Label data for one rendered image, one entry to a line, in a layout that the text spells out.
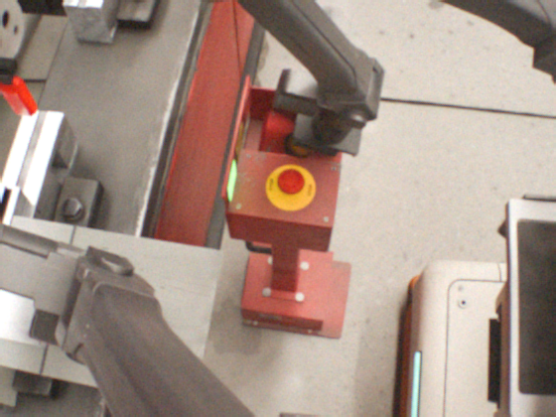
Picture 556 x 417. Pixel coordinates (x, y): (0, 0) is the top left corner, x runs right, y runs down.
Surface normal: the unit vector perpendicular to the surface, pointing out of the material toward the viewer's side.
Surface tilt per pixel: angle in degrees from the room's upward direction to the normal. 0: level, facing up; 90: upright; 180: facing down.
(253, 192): 0
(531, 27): 93
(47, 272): 35
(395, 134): 0
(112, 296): 60
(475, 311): 0
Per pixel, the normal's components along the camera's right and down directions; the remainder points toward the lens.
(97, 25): -0.16, 0.92
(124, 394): -0.85, -0.29
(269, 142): 0.56, -0.22
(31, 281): 0.28, 0.10
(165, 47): 0.00, -0.37
